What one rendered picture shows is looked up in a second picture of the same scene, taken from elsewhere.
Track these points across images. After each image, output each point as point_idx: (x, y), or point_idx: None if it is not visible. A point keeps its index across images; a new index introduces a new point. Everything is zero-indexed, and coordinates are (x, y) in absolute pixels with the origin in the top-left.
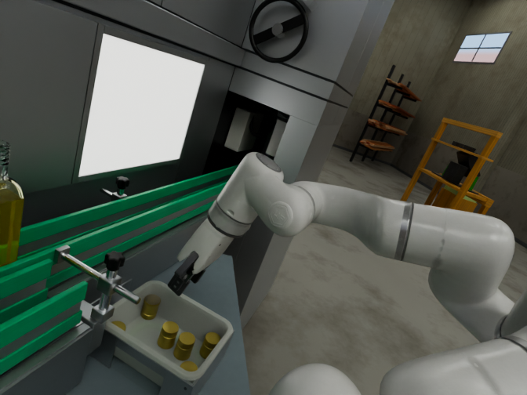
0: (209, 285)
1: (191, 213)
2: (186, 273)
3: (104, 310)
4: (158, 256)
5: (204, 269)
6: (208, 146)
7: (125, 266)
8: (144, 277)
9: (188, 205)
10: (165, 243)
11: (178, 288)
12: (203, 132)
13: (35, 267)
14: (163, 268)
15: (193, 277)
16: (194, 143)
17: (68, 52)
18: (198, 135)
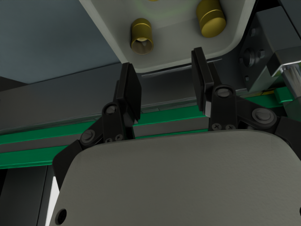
0: (17, 33)
1: (47, 134)
2: (264, 128)
3: (298, 64)
4: (101, 92)
5: (120, 102)
6: (6, 183)
7: (157, 94)
8: (117, 71)
9: (56, 148)
10: (93, 107)
11: (216, 69)
12: (18, 201)
13: None
14: (87, 74)
15: (135, 80)
16: (31, 189)
17: None
18: (26, 197)
